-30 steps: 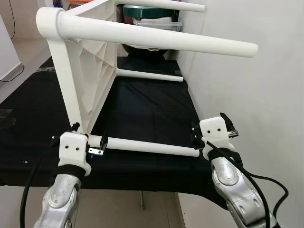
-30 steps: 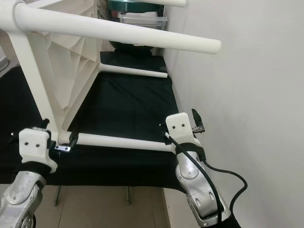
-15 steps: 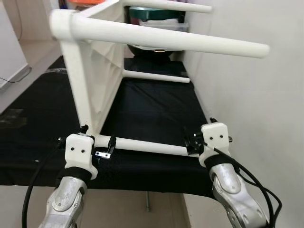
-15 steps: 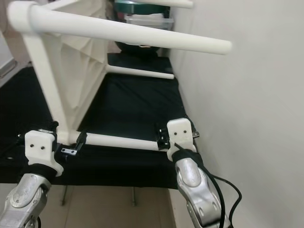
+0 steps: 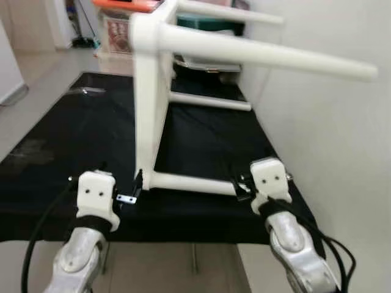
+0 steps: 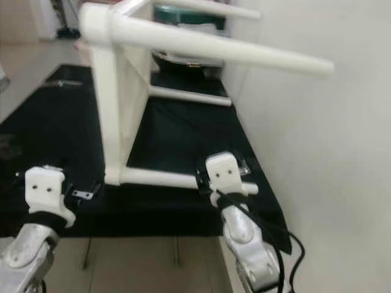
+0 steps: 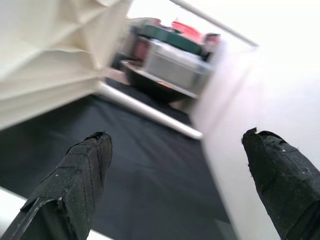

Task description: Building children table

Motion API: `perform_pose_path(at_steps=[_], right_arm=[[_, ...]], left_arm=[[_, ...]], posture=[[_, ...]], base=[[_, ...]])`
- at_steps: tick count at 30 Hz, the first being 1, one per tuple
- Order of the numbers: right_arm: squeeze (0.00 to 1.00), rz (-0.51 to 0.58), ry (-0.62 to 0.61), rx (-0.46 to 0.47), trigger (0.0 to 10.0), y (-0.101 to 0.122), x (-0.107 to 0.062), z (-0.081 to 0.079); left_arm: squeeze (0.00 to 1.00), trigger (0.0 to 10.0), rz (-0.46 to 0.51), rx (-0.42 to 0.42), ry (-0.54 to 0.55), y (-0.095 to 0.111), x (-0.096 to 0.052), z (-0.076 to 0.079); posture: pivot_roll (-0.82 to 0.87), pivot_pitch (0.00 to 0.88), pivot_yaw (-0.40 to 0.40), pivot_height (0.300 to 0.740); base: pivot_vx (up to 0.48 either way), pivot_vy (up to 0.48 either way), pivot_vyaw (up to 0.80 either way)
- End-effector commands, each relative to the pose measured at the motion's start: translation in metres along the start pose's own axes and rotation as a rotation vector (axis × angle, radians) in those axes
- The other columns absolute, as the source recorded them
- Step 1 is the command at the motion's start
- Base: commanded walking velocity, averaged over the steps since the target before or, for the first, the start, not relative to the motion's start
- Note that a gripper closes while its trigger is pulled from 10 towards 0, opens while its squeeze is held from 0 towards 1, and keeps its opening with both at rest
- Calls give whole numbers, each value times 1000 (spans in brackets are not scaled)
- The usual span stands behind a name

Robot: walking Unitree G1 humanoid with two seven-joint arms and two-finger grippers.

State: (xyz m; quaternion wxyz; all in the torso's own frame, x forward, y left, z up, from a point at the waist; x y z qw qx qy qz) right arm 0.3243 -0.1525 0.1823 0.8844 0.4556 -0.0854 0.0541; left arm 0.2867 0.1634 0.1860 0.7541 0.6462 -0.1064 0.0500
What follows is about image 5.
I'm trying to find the orange-lidded clear storage box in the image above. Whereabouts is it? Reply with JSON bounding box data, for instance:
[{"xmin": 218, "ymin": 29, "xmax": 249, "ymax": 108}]
[{"xmin": 93, "ymin": 0, "xmax": 161, "ymax": 56}]

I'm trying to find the black tablecloth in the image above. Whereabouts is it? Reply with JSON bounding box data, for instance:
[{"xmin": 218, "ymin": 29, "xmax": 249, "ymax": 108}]
[{"xmin": 0, "ymin": 71, "xmax": 326, "ymax": 258}]

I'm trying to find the beige low bench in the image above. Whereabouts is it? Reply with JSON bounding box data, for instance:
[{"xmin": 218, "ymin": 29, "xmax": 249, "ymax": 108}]
[{"xmin": 93, "ymin": 50, "xmax": 136, "ymax": 75}]

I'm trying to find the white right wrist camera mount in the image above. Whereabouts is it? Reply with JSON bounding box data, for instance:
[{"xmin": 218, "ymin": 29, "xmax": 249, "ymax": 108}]
[{"xmin": 249, "ymin": 157, "xmax": 293, "ymax": 214}]

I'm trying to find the beige door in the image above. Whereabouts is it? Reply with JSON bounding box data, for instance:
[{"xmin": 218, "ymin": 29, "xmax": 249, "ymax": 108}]
[{"xmin": 6, "ymin": 0, "xmax": 59, "ymax": 52}]

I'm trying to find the clear tape strip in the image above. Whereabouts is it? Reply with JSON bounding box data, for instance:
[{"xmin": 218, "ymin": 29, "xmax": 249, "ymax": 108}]
[{"xmin": 70, "ymin": 87, "xmax": 106, "ymax": 96}]

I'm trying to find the long-handled broom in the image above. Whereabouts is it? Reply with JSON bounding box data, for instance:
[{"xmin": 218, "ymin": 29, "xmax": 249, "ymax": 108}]
[{"xmin": 72, "ymin": 0, "xmax": 100, "ymax": 49}]

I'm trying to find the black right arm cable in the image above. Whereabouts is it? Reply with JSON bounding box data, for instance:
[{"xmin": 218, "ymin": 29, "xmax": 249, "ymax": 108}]
[{"xmin": 268, "ymin": 194, "xmax": 357, "ymax": 292}]

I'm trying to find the white plastic children table top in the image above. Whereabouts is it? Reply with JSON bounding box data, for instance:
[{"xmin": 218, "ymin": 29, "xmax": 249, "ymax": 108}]
[{"xmin": 130, "ymin": 0, "xmax": 179, "ymax": 191}]

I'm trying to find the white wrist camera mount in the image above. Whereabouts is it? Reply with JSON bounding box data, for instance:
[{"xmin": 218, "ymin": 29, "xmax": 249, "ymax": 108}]
[
  {"xmin": 249, "ymin": 157, "xmax": 293, "ymax": 214},
  {"xmin": 76, "ymin": 171, "xmax": 121, "ymax": 231}
]

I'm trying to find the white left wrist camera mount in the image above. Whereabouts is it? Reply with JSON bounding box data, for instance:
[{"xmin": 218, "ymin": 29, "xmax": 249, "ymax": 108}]
[{"xmin": 76, "ymin": 171, "xmax": 121, "ymax": 231}]

